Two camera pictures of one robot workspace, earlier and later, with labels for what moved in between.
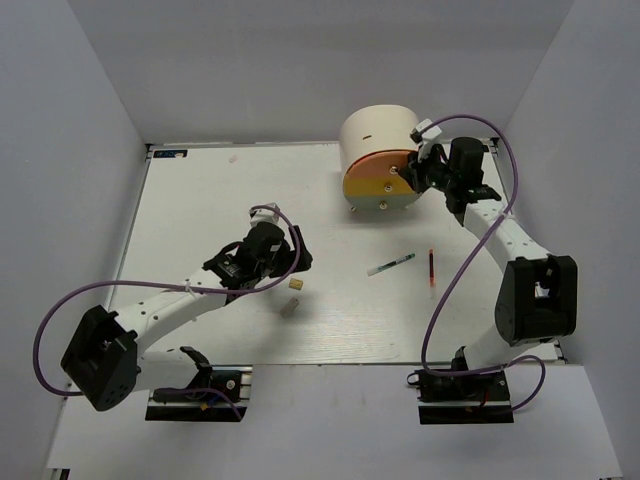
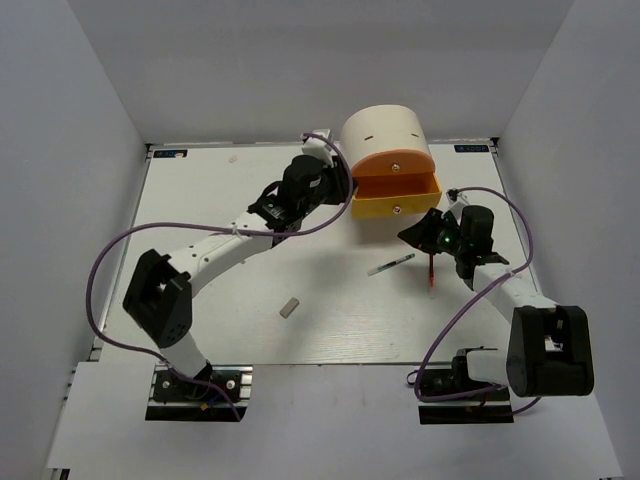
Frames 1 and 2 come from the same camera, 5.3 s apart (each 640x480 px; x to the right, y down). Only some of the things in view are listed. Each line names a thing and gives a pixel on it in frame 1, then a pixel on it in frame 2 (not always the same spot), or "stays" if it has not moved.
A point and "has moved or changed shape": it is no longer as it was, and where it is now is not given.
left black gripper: (288, 257) -> (339, 177)
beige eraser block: (288, 309) stays
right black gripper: (414, 172) -> (422, 234)
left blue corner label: (170, 154) stays
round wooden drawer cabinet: (375, 141) has moved or changed shape
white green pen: (391, 263) stays
